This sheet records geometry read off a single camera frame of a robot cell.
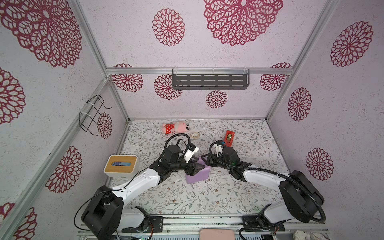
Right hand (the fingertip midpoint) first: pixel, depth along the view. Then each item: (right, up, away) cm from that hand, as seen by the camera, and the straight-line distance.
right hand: (204, 155), depth 85 cm
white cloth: (+43, -34, -17) cm, 57 cm away
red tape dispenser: (+18, +9, +16) cm, 26 cm away
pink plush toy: (-16, +17, +22) cm, 33 cm away
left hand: (-3, -4, -7) cm, 8 cm away
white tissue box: (-50, -8, +7) cm, 51 cm away
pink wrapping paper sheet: (-3, -8, -14) cm, 16 cm away
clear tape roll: (-4, +12, +27) cm, 30 cm away
